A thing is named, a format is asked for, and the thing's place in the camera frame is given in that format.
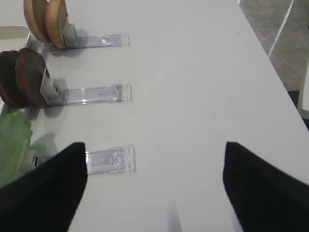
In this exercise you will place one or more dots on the brown meat patty rear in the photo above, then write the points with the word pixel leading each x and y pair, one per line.
pixel 29 69

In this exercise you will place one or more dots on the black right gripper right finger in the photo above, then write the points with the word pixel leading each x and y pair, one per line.
pixel 264 198

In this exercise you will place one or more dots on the green lettuce leaf in rack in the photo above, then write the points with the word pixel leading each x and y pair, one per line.
pixel 15 136

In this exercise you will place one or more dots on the clear bun rack strip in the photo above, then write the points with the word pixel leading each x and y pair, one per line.
pixel 73 41

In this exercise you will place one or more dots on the brown meat patty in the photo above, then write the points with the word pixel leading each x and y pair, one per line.
pixel 29 69
pixel 9 91

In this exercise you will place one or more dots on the brown meat patty front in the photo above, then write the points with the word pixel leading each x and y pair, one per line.
pixel 9 91

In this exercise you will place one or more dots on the sesame bun slice front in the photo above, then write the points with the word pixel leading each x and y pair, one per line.
pixel 34 13

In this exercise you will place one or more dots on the clear lettuce rack strip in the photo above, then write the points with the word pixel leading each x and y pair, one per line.
pixel 108 160

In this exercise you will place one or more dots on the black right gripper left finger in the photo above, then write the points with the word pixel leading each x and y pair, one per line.
pixel 46 199

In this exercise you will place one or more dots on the bun slice rear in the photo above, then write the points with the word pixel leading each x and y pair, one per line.
pixel 55 20

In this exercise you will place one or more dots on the clear patty rack strip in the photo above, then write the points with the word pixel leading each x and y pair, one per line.
pixel 87 95

